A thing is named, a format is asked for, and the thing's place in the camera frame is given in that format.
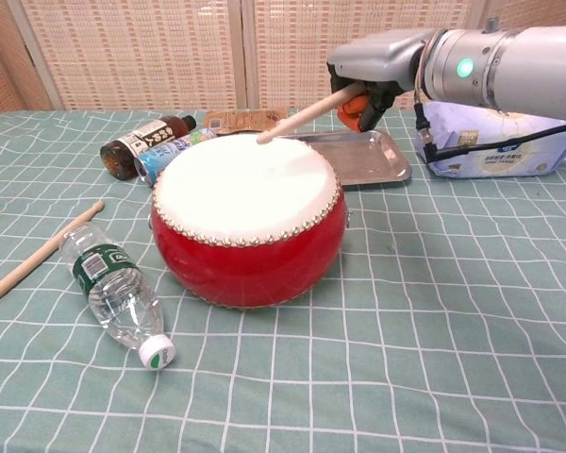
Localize silver right hand orange fingertips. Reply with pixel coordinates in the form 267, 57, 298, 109
326, 28, 438, 133

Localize wooden drumstick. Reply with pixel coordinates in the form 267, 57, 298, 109
256, 83, 364, 145
0, 199, 106, 315

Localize steel rectangular tray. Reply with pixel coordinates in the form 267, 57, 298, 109
275, 127, 414, 191

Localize red drum white skin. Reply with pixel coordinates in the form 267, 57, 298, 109
149, 133, 350, 310

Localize brown spouted pouch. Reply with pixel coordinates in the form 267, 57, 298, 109
202, 106, 291, 138

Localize pale blue tissue pack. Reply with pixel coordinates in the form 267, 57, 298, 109
414, 97, 566, 179

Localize woven folding screen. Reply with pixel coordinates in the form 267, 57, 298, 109
0, 0, 566, 114

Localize blue drink can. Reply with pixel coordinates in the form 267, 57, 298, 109
133, 128, 217, 186

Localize brown tea bottle black label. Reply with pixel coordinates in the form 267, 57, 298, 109
99, 114, 198, 181

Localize green checked tablecloth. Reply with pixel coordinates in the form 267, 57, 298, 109
0, 108, 566, 453

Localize clear water bottle green label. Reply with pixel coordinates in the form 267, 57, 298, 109
58, 223, 177, 372

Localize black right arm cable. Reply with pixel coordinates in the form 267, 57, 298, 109
413, 92, 566, 164

